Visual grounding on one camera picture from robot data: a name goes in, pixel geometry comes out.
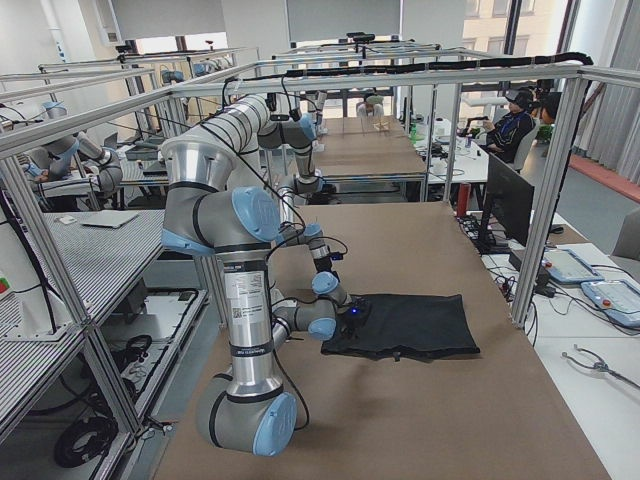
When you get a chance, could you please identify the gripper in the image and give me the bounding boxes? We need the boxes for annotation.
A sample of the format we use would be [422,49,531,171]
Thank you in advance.
[312,249,343,275]
[338,299,371,338]

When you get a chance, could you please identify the silver reacher grabber tool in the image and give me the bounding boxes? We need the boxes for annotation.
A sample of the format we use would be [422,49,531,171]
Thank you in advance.
[561,344,639,389]

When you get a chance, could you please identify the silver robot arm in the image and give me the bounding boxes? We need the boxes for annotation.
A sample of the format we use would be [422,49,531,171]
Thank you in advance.
[258,94,340,276]
[161,95,370,456]

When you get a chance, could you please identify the overhead black cable conduit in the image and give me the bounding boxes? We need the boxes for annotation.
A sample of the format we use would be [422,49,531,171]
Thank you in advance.
[279,49,596,81]

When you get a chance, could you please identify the aluminium frame post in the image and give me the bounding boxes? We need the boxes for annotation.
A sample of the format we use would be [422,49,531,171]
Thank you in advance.
[511,76,589,329]

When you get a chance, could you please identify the person with VR headset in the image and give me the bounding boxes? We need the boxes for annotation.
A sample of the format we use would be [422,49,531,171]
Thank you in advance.
[480,88,537,164]

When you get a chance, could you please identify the red bottle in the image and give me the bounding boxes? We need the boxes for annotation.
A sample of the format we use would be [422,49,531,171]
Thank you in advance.
[456,183,471,218]

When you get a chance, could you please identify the black Huawei monitor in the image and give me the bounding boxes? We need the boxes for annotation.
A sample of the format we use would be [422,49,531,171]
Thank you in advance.
[476,154,534,254]

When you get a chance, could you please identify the closed silver laptop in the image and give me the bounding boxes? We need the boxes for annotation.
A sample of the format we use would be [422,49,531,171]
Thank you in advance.
[80,210,139,229]

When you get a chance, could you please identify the teach pendant blue grey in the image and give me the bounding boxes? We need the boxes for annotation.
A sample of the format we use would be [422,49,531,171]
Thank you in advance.
[542,248,604,285]

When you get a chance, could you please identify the black t-shirt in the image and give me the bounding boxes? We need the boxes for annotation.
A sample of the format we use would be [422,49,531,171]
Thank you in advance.
[321,294,480,360]

